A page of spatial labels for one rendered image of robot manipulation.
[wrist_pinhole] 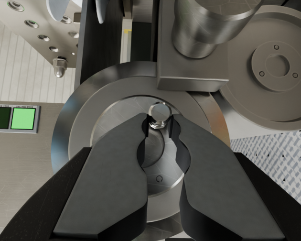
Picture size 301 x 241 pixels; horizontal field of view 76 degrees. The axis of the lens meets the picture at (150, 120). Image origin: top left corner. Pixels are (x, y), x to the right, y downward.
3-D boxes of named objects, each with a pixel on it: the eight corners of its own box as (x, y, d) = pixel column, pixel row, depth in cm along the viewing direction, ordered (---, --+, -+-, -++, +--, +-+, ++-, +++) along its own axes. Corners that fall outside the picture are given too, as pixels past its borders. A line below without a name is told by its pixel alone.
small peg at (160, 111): (145, 118, 11) (154, 97, 12) (145, 125, 14) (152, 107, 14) (167, 127, 11) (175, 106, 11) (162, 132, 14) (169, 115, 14)
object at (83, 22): (94, -80, 20) (79, 92, 17) (121, 44, 43) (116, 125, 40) (90, -80, 20) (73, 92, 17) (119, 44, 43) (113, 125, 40)
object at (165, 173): (67, 160, 14) (127, 75, 15) (77, 159, 15) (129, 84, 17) (157, 221, 13) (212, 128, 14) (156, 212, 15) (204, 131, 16)
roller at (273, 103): (336, 7, 18) (353, 134, 16) (224, 90, 43) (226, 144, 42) (210, 0, 18) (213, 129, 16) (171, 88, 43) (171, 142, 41)
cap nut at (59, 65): (64, 58, 49) (62, 75, 48) (70, 64, 52) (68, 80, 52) (50, 57, 49) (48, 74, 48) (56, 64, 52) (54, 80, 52)
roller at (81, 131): (212, 78, 16) (216, 224, 14) (170, 122, 42) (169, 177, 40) (74, 72, 16) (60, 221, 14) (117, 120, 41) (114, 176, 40)
